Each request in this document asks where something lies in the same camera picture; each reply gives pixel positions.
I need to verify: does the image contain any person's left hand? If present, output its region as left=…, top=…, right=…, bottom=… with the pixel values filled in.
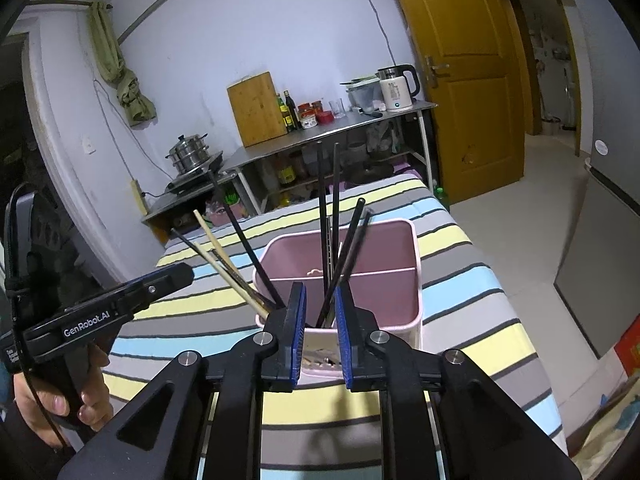
left=12, top=347, right=117, bottom=433

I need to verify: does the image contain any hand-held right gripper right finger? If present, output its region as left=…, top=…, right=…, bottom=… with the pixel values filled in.
left=334, top=285, right=583, bottom=480

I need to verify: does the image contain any clear plastic container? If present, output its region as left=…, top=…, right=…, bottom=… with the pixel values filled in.
left=341, top=76, right=383, bottom=114

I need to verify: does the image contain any orange cardboard box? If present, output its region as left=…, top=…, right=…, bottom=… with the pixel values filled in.
left=614, top=315, right=640, bottom=378

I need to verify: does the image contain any wooden cutting board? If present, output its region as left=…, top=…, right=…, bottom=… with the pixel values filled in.
left=226, top=71, right=289, bottom=148

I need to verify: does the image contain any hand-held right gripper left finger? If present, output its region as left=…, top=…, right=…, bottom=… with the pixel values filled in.
left=57, top=281, right=307, bottom=480

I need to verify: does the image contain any dark sauce bottle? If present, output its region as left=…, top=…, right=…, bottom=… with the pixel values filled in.
left=283, top=90, right=299, bottom=131

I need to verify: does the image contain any pink plastic utensil basket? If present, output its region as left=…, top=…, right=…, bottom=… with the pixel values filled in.
left=252, top=217, right=425, bottom=378

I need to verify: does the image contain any green hanging cloth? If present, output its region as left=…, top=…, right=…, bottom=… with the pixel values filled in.
left=87, top=1, right=157, bottom=128

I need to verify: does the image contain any metal door handle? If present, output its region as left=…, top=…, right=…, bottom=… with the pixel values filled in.
left=424, top=55, right=450, bottom=80

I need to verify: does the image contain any pile of mixed chopsticks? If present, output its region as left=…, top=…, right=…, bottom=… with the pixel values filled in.
left=170, top=141, right=373, bottom=331

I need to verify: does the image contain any black wall cable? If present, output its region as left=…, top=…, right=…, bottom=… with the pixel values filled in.
left=348, top=0, right=418, bottom=106

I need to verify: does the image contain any low steel side table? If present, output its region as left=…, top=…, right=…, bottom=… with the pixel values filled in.
left=141, top=170, right=251, bottom=246

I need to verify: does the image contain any grey refrigerator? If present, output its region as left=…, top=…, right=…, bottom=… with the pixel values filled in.
left=554, top=140, right=640, bottom=361

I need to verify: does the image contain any yellow wooden door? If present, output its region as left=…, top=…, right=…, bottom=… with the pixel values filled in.
left=382, top=0, right=526, bottom=206

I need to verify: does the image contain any striped tablecloth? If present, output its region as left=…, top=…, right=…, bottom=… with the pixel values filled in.
left=97, top=172, right=568, bottom=480

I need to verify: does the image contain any white electric kettle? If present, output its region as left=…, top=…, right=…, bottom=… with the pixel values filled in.
left=377, top=64, right=421, bottom=113

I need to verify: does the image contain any steel kitchen table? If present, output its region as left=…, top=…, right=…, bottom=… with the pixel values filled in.
left=220, top=100, right=440, bottom=211

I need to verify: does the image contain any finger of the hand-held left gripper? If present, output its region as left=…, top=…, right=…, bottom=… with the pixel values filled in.
left=107, top=263, right=195, bottom=317
left=100, top=269, right=176, bottom=297

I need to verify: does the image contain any yellowed power strip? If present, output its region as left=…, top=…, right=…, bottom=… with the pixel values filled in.
left=131, top=178, right=148, bottom=216

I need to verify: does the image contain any black induction cooker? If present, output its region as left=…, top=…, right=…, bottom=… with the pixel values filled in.
left=165, top=152, right=237, bottom=196

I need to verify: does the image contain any steel steamer pot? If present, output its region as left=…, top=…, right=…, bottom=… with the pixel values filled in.
left=166, top=132, right=211, bottom=177

